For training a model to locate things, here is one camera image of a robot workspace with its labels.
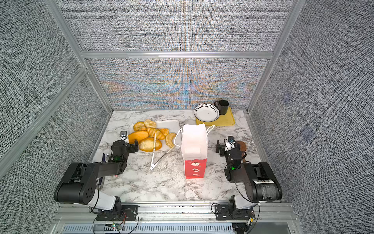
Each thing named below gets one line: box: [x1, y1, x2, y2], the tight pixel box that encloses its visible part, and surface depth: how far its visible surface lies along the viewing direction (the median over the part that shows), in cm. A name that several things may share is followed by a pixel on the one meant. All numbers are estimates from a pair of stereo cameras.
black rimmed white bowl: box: [193, 103, 220, 123], surface depth 119 cm
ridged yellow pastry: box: [146, 127, 170, 140], surface depth 99 cm
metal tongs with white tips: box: [149, 133, 176, 171], surface depth 90 cm
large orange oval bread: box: [127, 131, 150, 145], surface depth 99 cm
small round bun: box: [133, 121, 148, 132], surface depth 108 cm
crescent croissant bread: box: [165, 132, 177, 149], surface depth 100 cm
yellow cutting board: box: [195, 106, 236, 126], surface depth 116 cm
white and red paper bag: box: [181, 123, 208, 179], surface depth 78 cm
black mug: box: [214, 99, 229, 116], surface depth 116 cm
